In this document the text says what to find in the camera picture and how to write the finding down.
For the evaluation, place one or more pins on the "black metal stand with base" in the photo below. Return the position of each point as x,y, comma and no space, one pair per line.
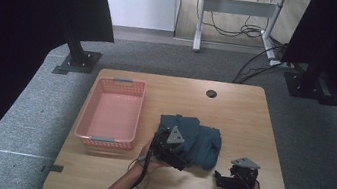
309,83
79,59

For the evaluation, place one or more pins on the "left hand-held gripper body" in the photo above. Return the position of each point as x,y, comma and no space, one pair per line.
170,148

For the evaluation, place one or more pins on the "person's left hand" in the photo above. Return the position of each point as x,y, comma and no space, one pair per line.
149,160

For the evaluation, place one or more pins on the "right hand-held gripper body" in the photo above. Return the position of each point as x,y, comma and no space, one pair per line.
243,176

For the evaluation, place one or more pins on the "white metal desk frame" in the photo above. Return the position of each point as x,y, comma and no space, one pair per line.
236,7

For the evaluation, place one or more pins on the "pink perforated plastic basket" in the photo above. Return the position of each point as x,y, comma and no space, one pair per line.
113,113

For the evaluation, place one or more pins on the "grey table edge bracket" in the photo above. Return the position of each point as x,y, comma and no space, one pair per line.
54,168

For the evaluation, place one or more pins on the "dark blue cloth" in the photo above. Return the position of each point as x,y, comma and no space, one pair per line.
203,143

